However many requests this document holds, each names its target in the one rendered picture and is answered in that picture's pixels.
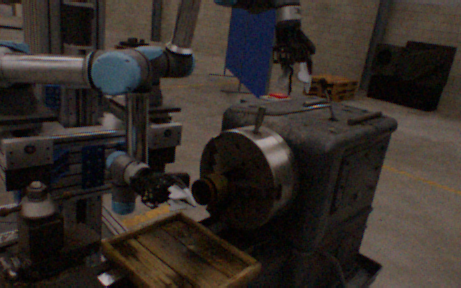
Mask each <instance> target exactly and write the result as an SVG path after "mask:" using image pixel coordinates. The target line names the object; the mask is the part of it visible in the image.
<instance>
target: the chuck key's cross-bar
mask: <svg viewBox="0 0 461 288"><path fill-rule="evenodd" d="M329 107H332V103H330V104H325V105H320V106H310V107H304V108H299V109H294V110H289V111H278V112H269V111H265V114H264V116H283V115H288V114H293V113H298V112H303V111H313V110H318V109H323V108H329ZM230 112H237V113H245V114H253V115H259V111H253V110H245V109H238V108H230Z"/></svg>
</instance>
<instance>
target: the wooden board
mask: <svg viewBox="0 0 461 288"><path fill-rule="evenodd" d="M181 213H182V212H181V211H180V212H178V213H174V214H172V215H170V216H167V218H166V219H164V218H165V217H164V218H159V219H157V220H155V221H153V222H151V223H147V224H145V225H142V226H143V227H142V226H139V227H137V228H133V229H131V230H129V231H127V232H125V233H120V234H118V235H115V236H113V237H108V238H107V239H104V240H103V241H101V243H102V246H101V247H100V252H101V254H102V255H103V256H104V257H106V258H107V259H108V261H109V262H111V263H112V264H113V266H114V267H116V268H117V269H118V270H119V271H120V272H122V273H123V275H124V276H126V277H127V278H128V280H129V281H132V282H133V284H134V285H135V286H137V288H157V287H158V288H162V287H163V288H167V287H168V288H183V287H184V288H185V285H187V287H188V288H191V287H192V286H194V285H195V284H196V286H198V287H197V288H199V287H201V288H212V287H213V288H240V286H243V285H244V284H245V283H247V282H248V281H250V280H252V279H253V278H254V277H255V276H258V275H259V271H260V268H261V263H260V262H258V261H256V260H255V259H254V258H253V257H250V256H249V255H248V254H247V253H245V252H242V251H241V250H240V249H238V248H237V247H235V246H233V245H232V244H231V243H230V242H227V241H225V240H224V239H223V238H221V237H219V236H218V235H216V234H215V233H212V232H211V231H210V230H209V229H208V228H206V227H204V226H203V225H201V223H198V222H195V220H194V219H192V218H189V217H188V216H186V214H185V213H182V214H181ZM190 219H191V220H190ZM193 220H194V221H193ZM176 221H177V222H178V221H179V222H180V221H181V223H183V224H181V223H178V225H180V226H179V227H178V225H177V226H176V224H177V223H176ZM168 223H169V224H168ZM184 223H185V224H186V225H187V226H185V224H184ZM166 224H167V225H171V224H175V225H174V227H173V226H172V227H169V228H167V225H166ZM165 225H166V227H165ZM182 225H183V226H182ZM200 225H201V226H200ZM145 226H147V227H145ZM162 226H164V227H162ZM159 227H160V228H161V229H162V230H161V229H158V228H159ZM177 227H178V228H177ZM181 227H183V228H181ZM186 227H187V228H186ZM188 227H189V228H188ZM172 228H173V229H172ZM174 228H176V229H174ZM190 228H191V229H192V230H189V229H190ZM168 229H170V230H168ZM177 230H178V231H179V230H180V232H177ZM181 230H183V231H181ZM184 230H185V231H184ZM186 230H187V231H186ZM195 230H196V231H195ZM149 231H151V232H149ZM165 231H166V232H165ZM174 231H176V232H174ZM190 231H191V232H190ZM192 231H195V232H192ZM146 232H149V233H146ZM156 232H157V233H156ZM163 232H164V233H163ZM181 232H184V233H185V235H186V237H180V236H181V235H182V236H183V235H184V233H183V234H181ZM187 232H188V233H189V234H187ZM141 233H142V234H144V235H142V234H141ZM171 233H172V234H171ZM198 233H200V234H201V236H202V237H203V238H205V237H206V238H205V239H203V238H202V237H200V234H198ZM173 234H174V235H173ZM191 234H194V235H195V236H194V235H191ZM196 234H197V235H196ZM138 235H139V236H138ZM170 235H172V236H173V237H171V236H170ZM187 235H189V238H188V236H187ZM214 235H215V236H214ZM145 236H146V237H145ZM153 236H154V237H153ZM167 236H168V237H167ZM175 236H177V237H178V238H177V237H175ZM190 236H191V237H190ZM196 236H199V237H196ZM136 237H139V238H137V239H134V238H136ZM141 237H142V238H141ZM195 237H196V238H197V239H196V238H195ZM129 238H130V239H129ZM143 238H144V239H143ZM170 238H171V239H170ZM184 238H185V239H184ZM190 238H191V239H190ZM207 238H210V239H207ZM133 239H134V240H133ZM167 239H168V240H167ZM179 239H180V240H181V241H179V242H178V241H176V240H179ZM200 239H201V240H200ZM222 239H223V240H222ZM126 240H127V241H126ZM155 240H156V241H155ZM194 240H196V241H197V242H196V241H194ZM174 241H175V242H174ZM199 241H200V242H199ZM118 242H119V243H120V244H119V243H118ZM122 242H123V243H122ZM128 242H130V243H128ZM189 242H190V243H189ZM192 242H193V243H195V244H193V243H192ZM201 242H202V243H203V244H202V243H201ZM212 242H214V243H213V244H212ZM131 243H132V246H131ZM188 243H189V244H193V245H192V246H189V244H188ZM198 243H200V244H198ZM115 244H116V245H115ZM121 244H122V245H121ZM214 244H216V246H215V245H214ZM118 245H120V246H119V248H118ZM127 245H128V246H127ZM200 245H201V246H200ZM206 245H207V248H205V247H206ZM213 245H214V246H213ZM114 246H116V247H114ZM196 246H197V247H199V248H197V247H196ZM120 247H124V248H120ZM132 247H133V248H132ZM200 247H201V248H200ZM211 247H214V248H213V250H212V248H211ZM215 247H216V248H215ZM217 247H221V248H217ZM177 248H179V249H177ZM223 248H224V249H223ZM117 249H118V250H117ZM120 249H121V250H120ZM125 249H126V250H125ZM132 249H133V250H132ZM149 249H151V250H149ZM202 249H204V251H205V252H206V253H204V252H203V251H202ZM209 249H210V250H209ZM216 250H217V251H216ZM221 250H224V251H221ZM118 251H120V252H118ZM135 251H136V252H135ZM138 251H139V252H138ZM149 251H150V252H152V254H151V253H150V252H149ZM200 251H201V252H202V253H201V252H200ZM208 251H210V256H209V253H208ZM226 251H227V252H228V253H227V254H226ZM116 252H117V253H118V255H117V253H116ZM122 252H123V253H122ZM124 252H125V253H127V254H125V253H124ZM218 252H219V253H218ZM134 253H135V254H134ZM136 253H137V254H136ZM224 254H225V255H224ZM122 255H123V256H122ZM130 255H131V256H130ZM214 255H215V256H214ZM234 255H235V256H234ZM128 256H129V257H128ZM206 256H207V257H206ZM224 256H225V257H224ZM229 256H230V257H229ZM231 256H232V257H231ZM209 257H210V258H209ZM213 257H215V259H214V258H213ZM221 257H223V258H224V259H225V260H224V261H219V260H223V259H222V258H221ZM227 257H228V258H227ZM236 257H237V258H236ZM135 258H136V259H135ZM231 258H232V260H231ZM234 258H235V259H236V260H235V259H234ZM209 260H210V261H211V260H212V262H209ZM215 260H217V261H218V262H216V261H215ZM228 260H229V261H228ZM234 260H235V261H234ZM123 261H124V262H123ZM125 261H126V262H127V263H126V262H125ZM231 261H233V262H231ZM215 262H216V263H215ZM223 262H225V263H223ZM241 262H243V266H242V265H241V266H240V264H241ZM212 263H213V264H212ZM228 263H229V265H228ZM237 263H239V264H237ZM179 264H180V265H179ZM214 264H215V265H214ZM246 264H247V265H248V266H249V267H247V265H246ZM210 265H211V266H210ZM235 265H238V267H235ZM245 265H246V266H245ZM216 266H217V268H216ZM222 266H223V267H222ZM239 266H240V267H241V268H242V267H244V270H243V269H242V270H241V268H240V267H239ZM222 268H223V269H222ZM235 268H237V269H238V270H240V271H239V272H238V271H236V269H235ZM239 268H240V269H239ZM218 269H219V270H218ZM246 269H247V270H246ZM217 270H218V271H217ZM223 270H224V271H223ZM220 271H221V272H222V273H225V274H222V273H221V272H220ZM227 271H228V273H226V272H227ZM183 273H185V274H186V275H185V274H183ZM195 273H196V275H195ZM206 273H207V274H206ZM210 273H211V275H210ZM217 273H218V274H217ZM227 274H229V275H230V276H229V275H227ZM234 274H235V275H234ZM191 275H192V276H191ZM223 275H225V276H223ZM232 275H233V276H232ZM226 276H228V277H229V278H227V277H226ZM178 277H179V278H178ZM185 277H186V278H187V279H186V278H185ZM231 277H232V278H231ZM169 278H170V279H169ZM188 278H189V279H188ZM190 278H191V279H190ZM199 278H200V279H199ZM185 279H186V281H185V282H186V283H185V282H184V284H185V285H184V284H183V281H184V280H185ZM193 279H195V281H193ZM197 279H198V281H197ZM221 280H222V281H221ZM180 281H181V282H182V283H181V282H180ZM196 281H197V282H196ZM178 282H180V284H179V286H177V285H178ZM192 282H193V283H192ZM170 283H171V284H172V285H170ZM219 284H222V285H219ZM175 285H176V286H175ZM189 285H190V286H189ZM218 285H219V286H218ZM164 286H167V287H164ZM181 286H183V287H181ZM196 286H194V287H193V288H196Z"/></svg>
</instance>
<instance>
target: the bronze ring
mask: <svg viewBox="0 0 461 288"><path fill-rule="evenodd" d="M228 182H229V181H228V179H226V178H225V176H223V175H220V174H218V173H216V172H210V173H209V174H206V175H205V176H202V177H201V178H200V179H197V180H196V181H194V182H193V184H192V185H191V194H192V197H193V198H194V200H195V201H196V203H198V204H200V205H202V206H204V205H207V204H213V203H222V202H223V201H224V200H225V198H226V196H227V186H226V183H228Z"/></svg>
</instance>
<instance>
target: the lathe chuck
mask: <svg viewBox="0 0 461 288"><path fill-rule="evenodd" d="M250 131H254V127H251V126H245V127H240V128H236V129H232V130H228V131H221V135H222V137H223V140H224V142H225V146H226V149H227V150H228V153H229V155H230V160H231V162H232V164H233V166H235V167H237V169H235V170H233V171H230V172H229V173H227V174H222V175H223V176H225V178H226V179H228V181H229V182H230V181H233V180H235V179H240V178H243V177H242V173H243V174H244V178H245V179H249V180H253V181H255V182H258V183H260V184H266V185H269V186H271V187H274V188H277V187H278V184H279V185H280V192H279V198H278V199H274V200H273V199H267V200H265V201H263V202H261V203H259V202H258V201H255V200H253V199H250V198H247V199H244V200H243V199H240V198H236V197H235V198H231V199H230V201H229V202H228V203H227V205H226V207H225V209H224V211H223V212H222V213H221V215H220V219H221V220H222V221H223V222H224V223H226V224H228V225H229V226H230V227H232V228H236V229H240V230H253V229H255V228H259V227H260V226H262V225H264V224H265V223H269V222H270V220H271V219H272V220H274V219H275V218H278V217H279V216H280V215H281V214H282V213H283V212H284V211H285V209H286V208H287V207H288V204H289V203H290V200H291V198H292V194H293V171H292V168H291V165H290V162H289V160H288V156H287V155H286V153H285V151H284V150H283V147H282V146H281V145H280V144H279V143H278V141H277V140H275V139H274V138H273V136H272V135H269V133H267V132H266V131H263V130H261V129H259V134H260V135H253V134H251V133H250ZM209 157H210V154H209V151H208V149H207V146H205V148H204V150H203V151H202V154H201V162H200V178H201V177H202V176H205V175H206V170H205V169H208V168H210V167H209V165H208V163H207V160H206V159H207V158H209ZM273 218H274V219H273ZM272 220H271V221H272Z"/></svg>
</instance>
